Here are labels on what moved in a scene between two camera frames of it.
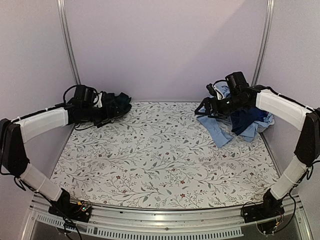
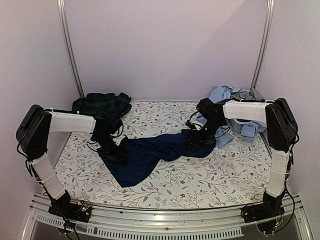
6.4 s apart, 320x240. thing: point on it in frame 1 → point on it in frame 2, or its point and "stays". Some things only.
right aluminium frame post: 264,43 stays
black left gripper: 108,116 → 118,156
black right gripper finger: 221,117 → 207,142
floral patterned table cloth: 160,154 stays
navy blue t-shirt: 241,119 → 144,153
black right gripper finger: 206,103 → 192,143
